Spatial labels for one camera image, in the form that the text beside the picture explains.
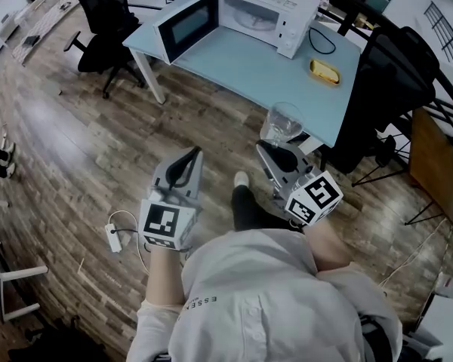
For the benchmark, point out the white metal shelf frame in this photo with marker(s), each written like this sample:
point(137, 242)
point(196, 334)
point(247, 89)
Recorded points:
point(7, 277)

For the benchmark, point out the wooden board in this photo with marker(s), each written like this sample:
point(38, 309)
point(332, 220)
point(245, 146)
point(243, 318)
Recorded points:
point(438, 168)

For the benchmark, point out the person's white shirt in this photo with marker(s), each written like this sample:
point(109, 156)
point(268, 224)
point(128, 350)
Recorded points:
point(264, 300)

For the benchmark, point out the person's right forearm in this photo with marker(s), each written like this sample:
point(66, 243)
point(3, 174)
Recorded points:
point(326, 247)

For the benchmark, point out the white box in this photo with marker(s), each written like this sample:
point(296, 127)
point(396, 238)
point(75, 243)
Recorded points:
point(443, 326)

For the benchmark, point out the yellow dish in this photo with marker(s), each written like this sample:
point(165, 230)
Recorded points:
point(324, 72)

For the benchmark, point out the long white desk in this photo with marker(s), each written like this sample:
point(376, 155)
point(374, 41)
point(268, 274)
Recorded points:
point(34, 25)

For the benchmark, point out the white microwave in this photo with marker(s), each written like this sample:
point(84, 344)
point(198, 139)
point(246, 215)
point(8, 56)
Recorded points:
point(249, 17)

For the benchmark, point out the light blue table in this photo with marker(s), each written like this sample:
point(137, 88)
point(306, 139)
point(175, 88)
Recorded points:
point(256, 74)

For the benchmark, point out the black office chair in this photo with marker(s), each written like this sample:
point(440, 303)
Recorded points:
point(102, 47)
point(389, 89)

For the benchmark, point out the person's black trouser leg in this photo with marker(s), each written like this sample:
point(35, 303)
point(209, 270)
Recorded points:
point(249, 209)

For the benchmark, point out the clear glass cup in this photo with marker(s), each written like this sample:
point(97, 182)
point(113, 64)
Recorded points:
point(283, 121)

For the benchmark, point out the white power strip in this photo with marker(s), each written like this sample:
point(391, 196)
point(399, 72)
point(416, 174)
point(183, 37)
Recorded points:
point(114, 238)

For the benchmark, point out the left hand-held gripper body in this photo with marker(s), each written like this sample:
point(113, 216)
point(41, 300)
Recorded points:
point(162, 221)

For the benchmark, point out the plastic bag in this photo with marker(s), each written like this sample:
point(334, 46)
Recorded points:
point(451, 286)

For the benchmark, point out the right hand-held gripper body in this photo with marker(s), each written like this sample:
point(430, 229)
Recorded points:
point(313, 198)

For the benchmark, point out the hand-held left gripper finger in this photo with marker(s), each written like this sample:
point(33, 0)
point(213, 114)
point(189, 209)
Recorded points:
point(190, 173)
point(181, 159)

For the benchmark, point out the person's left forearm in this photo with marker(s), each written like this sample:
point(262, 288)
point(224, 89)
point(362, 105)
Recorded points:
point(165, 277)

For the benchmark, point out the person's white shoe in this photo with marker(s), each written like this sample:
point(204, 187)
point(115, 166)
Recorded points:
point(241, 178)

